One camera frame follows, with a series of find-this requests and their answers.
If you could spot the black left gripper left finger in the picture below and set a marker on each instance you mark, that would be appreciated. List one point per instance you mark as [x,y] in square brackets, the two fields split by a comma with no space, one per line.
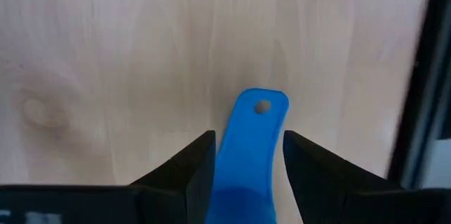
[158,199]

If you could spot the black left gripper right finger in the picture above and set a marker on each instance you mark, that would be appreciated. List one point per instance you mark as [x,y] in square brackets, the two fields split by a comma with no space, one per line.
[345,196]

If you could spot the light blue measuring cup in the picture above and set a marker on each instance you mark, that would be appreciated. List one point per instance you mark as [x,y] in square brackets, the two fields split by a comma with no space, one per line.
[246,160]

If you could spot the black aluminium table frame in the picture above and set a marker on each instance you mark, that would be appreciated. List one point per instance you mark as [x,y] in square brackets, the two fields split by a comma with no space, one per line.
[419,93]

